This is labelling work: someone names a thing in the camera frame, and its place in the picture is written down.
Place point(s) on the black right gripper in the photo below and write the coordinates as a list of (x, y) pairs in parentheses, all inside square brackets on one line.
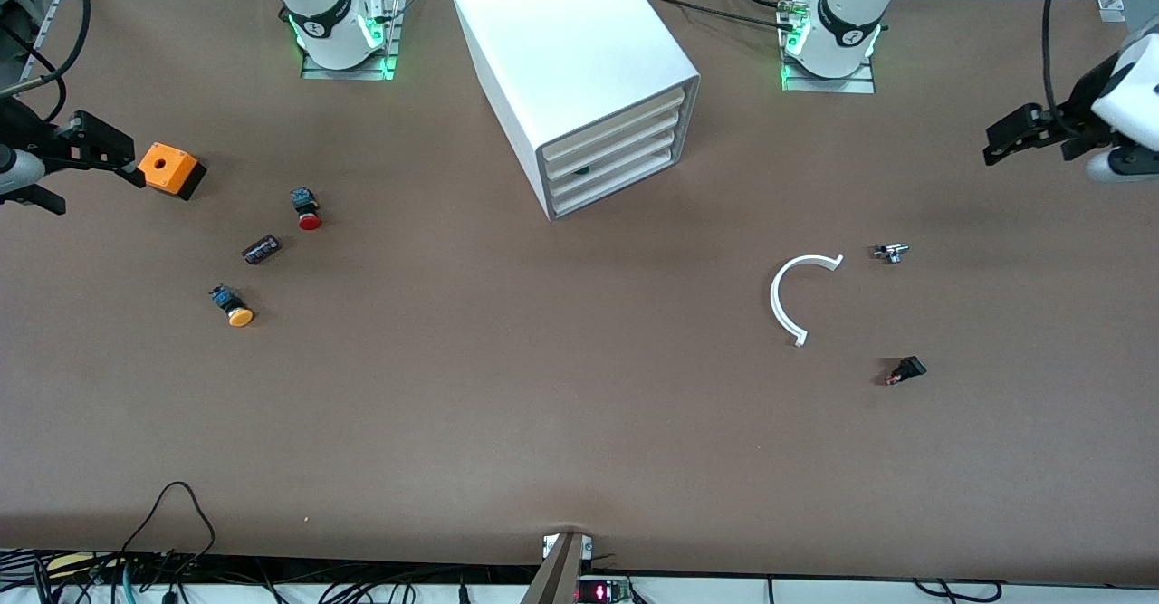
[(20, 131)]

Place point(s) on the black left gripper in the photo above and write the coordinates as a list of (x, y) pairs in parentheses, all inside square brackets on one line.
[(1076, 111)]

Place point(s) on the red mushroom push button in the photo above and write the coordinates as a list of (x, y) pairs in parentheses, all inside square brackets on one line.
[(307, 208)]

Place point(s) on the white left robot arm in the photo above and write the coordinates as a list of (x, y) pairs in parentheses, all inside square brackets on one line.
[(842, 6)]

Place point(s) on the yellow mushroom push button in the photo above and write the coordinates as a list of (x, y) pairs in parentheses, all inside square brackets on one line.
[(232, 306)]

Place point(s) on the white closed cabinet drawer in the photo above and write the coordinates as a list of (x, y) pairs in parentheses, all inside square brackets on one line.
[(616, 179), (616, 163), (616, 146)]

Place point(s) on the white drawer cabinet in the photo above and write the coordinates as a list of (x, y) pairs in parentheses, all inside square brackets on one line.
[(561, 43)]

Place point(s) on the small silver metal connector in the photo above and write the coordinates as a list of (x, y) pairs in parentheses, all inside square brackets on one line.
[(891, 253)]

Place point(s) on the dark brown cylindrical capacitor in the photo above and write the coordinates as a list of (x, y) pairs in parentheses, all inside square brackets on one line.
[(262, 249)]

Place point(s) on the white curved plastic arc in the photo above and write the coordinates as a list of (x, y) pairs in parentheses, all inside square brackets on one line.
[(775, 301)]

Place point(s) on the device with red display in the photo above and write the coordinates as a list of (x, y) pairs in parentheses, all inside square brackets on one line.
[(602, 593)]

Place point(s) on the brown beam at table edge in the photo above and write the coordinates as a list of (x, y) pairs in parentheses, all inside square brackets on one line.
[(557, 577)]

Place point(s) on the orange button enclosure box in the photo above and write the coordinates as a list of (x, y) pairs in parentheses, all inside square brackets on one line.
[(167, 167)]

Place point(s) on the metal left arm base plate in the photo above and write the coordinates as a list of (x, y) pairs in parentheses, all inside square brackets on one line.
[(819, 83)]

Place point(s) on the small black rocker switch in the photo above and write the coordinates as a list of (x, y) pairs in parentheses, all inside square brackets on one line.
[(907, 369)]

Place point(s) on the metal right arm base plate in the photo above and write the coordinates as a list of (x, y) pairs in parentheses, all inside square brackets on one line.
[(380, 52)]

